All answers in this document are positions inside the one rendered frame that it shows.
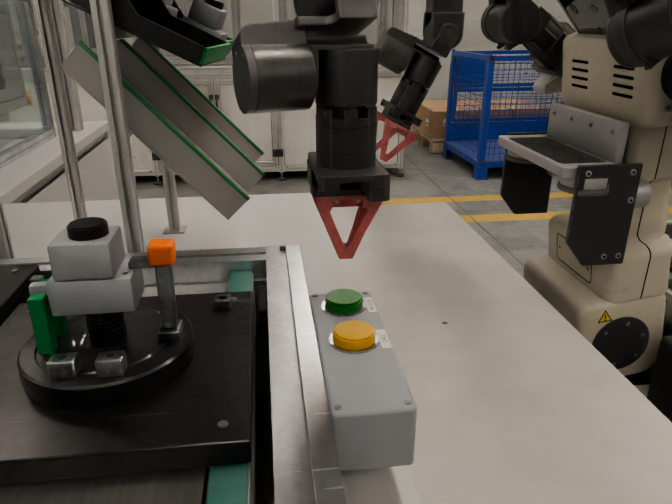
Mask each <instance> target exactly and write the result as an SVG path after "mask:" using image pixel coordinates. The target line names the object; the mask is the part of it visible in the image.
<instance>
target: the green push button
mask: <svg viewBox="0 0 672 504"><path fill-rule="evenodd" d="M362 306H363V297H362V295H361V294H360V293H358V292H357V291H355V290H351V289H336V290H333V291H330V292H329V293H328V294H326V296H325V307H326V308H327V309H328V310H329V311H331V312H334V313H340V314H348V313H353V312H356V311H358V310H360V309H361V308H362Z"/></svg>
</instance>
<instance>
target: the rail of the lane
mask: <svg viewBox="0 0 672 504"><path fill-rule="evenodd" d="M266 273H267V286H266V285H262V286H258V323H259V325H267V324H268V330H269V359H270V388H271V416H272V445H273V474H274V502H275V504H346V498H345V493H344V487H343V482H342V476H341V471H340V465H339V460H338V454H337V449H336V443H335V438H334V433H333V427H332V422H331V416H330V411H329V405H328V400H327V394H326V389H325V383H324V378H323V372H322V367H321V361H320V356H319V350H318V345H317V339H316V334H315V328H314V323H313V318H312V312H311V307H310V301H309V296H308V290H307V285H306V279H305V274H304V268H303V263H302V257H301V252H300V246H299V245H278V246H266Z"/></svg>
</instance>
